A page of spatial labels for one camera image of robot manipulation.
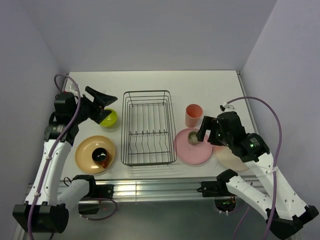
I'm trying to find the aluminium frame rail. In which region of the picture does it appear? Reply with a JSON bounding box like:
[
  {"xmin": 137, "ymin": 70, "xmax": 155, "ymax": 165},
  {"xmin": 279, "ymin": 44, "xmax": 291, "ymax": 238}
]
[{"xmin": 24, "ymin": 174, "xmax": 266, "ymax": 203}]

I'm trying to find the dark red teacup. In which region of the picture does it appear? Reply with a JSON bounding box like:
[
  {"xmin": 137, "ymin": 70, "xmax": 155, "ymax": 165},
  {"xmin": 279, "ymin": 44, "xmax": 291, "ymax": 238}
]
[{"xmin": 91, "ymin": 147, "xmax": 110, "ymax": 169}]

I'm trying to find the orange plastic plate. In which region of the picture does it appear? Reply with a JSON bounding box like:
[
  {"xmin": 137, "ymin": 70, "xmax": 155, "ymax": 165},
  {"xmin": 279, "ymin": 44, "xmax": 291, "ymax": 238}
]
[{"xmin": 75, "ymin": 135, "xmax": 116, "ymax": 174}]

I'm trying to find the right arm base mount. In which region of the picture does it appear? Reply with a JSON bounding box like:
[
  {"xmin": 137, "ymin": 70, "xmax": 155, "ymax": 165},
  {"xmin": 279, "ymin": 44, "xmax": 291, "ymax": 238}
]
[{"xmin": 196, "ymin": 180, "xmax": 237, "ymax": 216}]

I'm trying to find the pink cream floral plate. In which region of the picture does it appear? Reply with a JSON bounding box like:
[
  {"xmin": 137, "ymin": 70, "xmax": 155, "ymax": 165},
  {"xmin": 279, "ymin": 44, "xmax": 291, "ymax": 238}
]
[{"xmin": 214, "ymin": 146, "xmax": 249, "ymax": 172}]

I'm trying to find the pink plastic plate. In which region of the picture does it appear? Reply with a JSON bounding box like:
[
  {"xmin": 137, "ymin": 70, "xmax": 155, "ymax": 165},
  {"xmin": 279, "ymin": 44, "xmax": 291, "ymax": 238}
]
[{"xmin": 174, "ymin": 128, "xmax": 213, "ymax": 165}]

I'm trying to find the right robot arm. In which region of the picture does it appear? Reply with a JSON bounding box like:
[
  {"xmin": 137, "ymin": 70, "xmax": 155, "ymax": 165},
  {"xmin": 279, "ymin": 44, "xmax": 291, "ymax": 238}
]
[{"xmin": 196, "ymin": 111, "xmax": 319, "ymax": 240}]

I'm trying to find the yellow-green bowl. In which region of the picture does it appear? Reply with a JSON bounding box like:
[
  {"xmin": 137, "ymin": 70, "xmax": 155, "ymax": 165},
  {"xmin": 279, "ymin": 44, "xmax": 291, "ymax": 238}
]
[{"xmin": 99, "ymin": 108, "xmax": 118, "ymax": 128}]

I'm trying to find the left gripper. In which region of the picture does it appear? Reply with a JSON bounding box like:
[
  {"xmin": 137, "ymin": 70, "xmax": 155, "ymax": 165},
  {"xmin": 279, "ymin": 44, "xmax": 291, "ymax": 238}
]
[{"xmin": 71, "ymin": 87, "xmax": 117, "ymax": 125}]

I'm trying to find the pink plastic cup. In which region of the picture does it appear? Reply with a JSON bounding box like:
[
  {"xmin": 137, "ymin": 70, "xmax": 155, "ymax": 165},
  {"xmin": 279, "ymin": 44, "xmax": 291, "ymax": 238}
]
[{"xmin": 185, "ymin": 104, "xmax": 203, "ymax": 128}]

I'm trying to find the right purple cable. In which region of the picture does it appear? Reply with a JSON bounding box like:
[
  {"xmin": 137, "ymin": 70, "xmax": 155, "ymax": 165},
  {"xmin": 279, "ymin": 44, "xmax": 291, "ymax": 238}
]
[{"xmin": 219, "ymin": 96, "xmax": 284, "ymax": 240}]

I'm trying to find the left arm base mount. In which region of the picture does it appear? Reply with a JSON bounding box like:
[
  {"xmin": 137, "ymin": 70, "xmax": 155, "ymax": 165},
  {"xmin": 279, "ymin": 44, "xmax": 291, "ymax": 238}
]
[{"xmin": 58, "ymin": 174, "xmax": 118, "ymax": 222}]

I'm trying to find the wire dish rack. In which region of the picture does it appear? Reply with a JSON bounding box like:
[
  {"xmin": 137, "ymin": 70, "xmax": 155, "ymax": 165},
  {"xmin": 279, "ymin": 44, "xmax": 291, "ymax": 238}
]
[{"xmin": 120, "ymin": 90, "xmax": 177, "ymax": 167}]

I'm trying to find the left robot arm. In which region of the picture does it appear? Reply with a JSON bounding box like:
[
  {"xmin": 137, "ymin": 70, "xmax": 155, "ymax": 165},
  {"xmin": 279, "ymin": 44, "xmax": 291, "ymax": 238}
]
[{"xmin": 12, "ymin": 86, "xmax": 117, "ymax": 234}]

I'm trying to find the small speckled ceramic cup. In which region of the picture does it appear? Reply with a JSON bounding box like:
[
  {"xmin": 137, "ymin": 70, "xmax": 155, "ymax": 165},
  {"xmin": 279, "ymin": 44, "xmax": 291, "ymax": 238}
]
[{"xmin": 187, "ymin": 131, "xmax": 199, "ymax": 146}]

